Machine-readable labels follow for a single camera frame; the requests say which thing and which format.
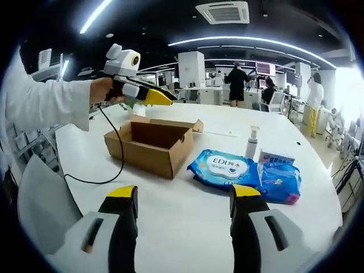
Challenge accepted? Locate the small white purple box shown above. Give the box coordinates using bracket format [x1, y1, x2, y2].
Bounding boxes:
[258, 148, 296, 166]

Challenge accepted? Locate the white pump bottle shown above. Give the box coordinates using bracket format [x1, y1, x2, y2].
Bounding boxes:
[245, 125, 261, 160]

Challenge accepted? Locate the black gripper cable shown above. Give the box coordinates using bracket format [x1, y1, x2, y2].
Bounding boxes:
[63, 102, 125, 185]

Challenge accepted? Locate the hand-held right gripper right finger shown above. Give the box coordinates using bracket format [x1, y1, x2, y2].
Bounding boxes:
[229, 183, 319, 273]

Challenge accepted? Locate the person's left hand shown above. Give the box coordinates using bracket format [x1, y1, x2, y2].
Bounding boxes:
[90, 76, 126, 104]

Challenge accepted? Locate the white office desk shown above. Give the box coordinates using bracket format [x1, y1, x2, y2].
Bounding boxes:
[177, 86, 225, 105]

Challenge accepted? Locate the white shelving rack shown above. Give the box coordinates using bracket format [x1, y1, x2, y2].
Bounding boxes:
[28, 48, 72, 83]

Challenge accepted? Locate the blue pink soft pack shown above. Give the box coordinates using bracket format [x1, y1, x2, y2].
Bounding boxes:
[257, 163, 302, 205]

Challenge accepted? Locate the white square pillar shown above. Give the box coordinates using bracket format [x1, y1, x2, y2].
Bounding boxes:
[177, 51, 205, 89]

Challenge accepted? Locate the brown cardboard shoe box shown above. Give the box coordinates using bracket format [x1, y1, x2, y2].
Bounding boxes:
[104, 118, 205, 180]

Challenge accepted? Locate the wall monitor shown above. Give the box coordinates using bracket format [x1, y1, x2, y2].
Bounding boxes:
[255, 63, 276, 77]
[286, 71, 302, 86]

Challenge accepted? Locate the blue wet wipes pack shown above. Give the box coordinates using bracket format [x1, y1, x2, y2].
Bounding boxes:
[187, 149, 261, 190]

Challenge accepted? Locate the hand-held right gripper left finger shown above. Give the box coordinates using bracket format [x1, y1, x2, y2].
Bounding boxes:
[45, 184, 139, 273]

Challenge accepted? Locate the grey mesh office chair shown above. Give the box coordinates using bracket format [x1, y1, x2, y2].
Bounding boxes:
[16, 153, 86, 257]

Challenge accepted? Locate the white office chair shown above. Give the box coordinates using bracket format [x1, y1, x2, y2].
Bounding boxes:
[268, 92, 285, 115]

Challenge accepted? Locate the ceiling air vent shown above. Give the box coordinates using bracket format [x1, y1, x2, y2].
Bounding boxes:
[195, 1, 250, 25]

